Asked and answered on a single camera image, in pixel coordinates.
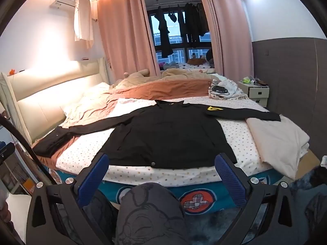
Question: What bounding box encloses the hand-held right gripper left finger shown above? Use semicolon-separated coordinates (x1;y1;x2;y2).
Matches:
26;153;115;245

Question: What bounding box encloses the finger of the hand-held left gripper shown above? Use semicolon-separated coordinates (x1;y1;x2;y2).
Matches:
0;143;16;166

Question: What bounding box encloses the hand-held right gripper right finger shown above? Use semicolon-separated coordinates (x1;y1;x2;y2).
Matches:
215;153;306;245

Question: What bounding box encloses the black jacket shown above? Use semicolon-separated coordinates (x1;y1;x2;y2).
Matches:
33;99;281;170

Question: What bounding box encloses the row of dark hanging clothes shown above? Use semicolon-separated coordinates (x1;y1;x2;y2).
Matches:
176;2;210;49

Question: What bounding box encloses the beige folded blanket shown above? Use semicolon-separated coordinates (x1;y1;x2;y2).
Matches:
246;115;311;180

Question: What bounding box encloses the person's grey printed pants leg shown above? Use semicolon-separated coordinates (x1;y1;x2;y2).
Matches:
115;182;186;245

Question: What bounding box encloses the cream upholstered bed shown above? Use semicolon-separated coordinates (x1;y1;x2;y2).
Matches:
0;57;311;215

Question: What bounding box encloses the dark fluffy rug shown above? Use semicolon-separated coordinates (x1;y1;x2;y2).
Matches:
184;166;327;245

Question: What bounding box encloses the cream nightstand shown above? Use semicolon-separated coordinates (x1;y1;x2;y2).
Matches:
237;80;270;105

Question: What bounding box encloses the white patterned cloth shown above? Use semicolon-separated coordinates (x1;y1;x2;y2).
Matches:
208;78;249;100

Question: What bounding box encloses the orange blanket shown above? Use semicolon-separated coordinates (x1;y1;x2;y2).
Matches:
32;78;220;170

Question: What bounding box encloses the beige plush toy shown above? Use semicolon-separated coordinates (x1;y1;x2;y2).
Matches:
124;69;151;81

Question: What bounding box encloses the dotted window seat cushion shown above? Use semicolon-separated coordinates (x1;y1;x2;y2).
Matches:
158;61;217;74

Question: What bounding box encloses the beige quilt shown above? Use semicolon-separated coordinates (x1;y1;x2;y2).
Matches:
115;68;225;87

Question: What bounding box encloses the white hanging shirt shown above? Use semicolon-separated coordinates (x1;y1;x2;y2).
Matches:
74;0;94;49

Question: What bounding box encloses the white air conditioner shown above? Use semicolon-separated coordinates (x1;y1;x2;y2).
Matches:
50;0;99;22

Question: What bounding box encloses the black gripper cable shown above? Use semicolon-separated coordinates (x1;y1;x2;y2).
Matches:
0;115;55;184

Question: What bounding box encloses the black cable bundle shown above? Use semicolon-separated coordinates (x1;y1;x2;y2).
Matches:
208;80;230;96

